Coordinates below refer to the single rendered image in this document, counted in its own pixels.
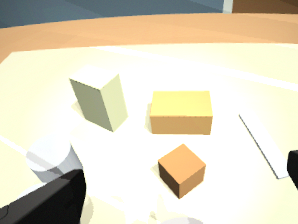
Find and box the orange cube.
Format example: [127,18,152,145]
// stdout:
[157,143,206,198]

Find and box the glass coffee press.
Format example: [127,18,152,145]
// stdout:
[161,217,205,224]

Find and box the brown box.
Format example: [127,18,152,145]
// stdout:
[149,89,213,135]

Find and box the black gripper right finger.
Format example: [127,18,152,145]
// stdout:
[286,149,298,189]

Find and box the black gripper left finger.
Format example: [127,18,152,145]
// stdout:
[0,169,88,224]

